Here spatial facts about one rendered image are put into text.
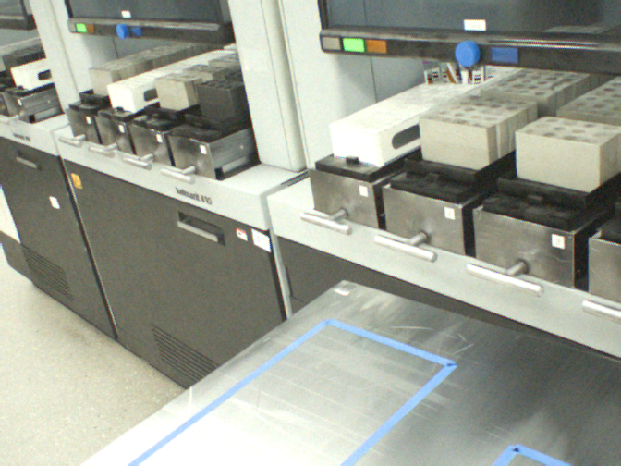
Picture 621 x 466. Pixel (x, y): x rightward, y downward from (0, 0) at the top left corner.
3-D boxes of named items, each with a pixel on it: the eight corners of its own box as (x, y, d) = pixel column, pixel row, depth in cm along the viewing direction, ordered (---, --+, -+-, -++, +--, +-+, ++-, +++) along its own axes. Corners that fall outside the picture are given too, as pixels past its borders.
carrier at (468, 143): (499, 167, 99) (497, 123, 96) (490, 173, 98) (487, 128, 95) (430, 154, 107) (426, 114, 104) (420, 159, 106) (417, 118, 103)
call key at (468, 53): (461, 63, 93) (459, 39, 91) (481, 65, 91) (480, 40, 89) (455, 66, 92) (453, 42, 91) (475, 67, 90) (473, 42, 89)
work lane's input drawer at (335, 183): (559, 85, 155) (558, 41, 151) (624, 91, 145) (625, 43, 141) (293, 222, 115) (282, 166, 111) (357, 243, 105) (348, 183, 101)
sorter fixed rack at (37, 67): (113, 61, 222) (107, 40, 219) (129, 64, 215) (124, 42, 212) (17, 91, 206) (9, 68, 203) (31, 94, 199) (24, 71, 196)
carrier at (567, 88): (575, 124, 109) (574, 83, 106) (566, 128, 107) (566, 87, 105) (506, 115, 117) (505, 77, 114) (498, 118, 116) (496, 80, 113)
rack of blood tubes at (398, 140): (456, 104, 131) (454, 69, 129) (505, 111, 124) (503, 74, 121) (333, 164, 115) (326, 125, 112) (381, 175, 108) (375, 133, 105)
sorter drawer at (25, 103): (210, 53, 246) (204, 25, 242) (236, 55, 236) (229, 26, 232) (-6, 123, 206) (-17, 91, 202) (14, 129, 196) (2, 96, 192)
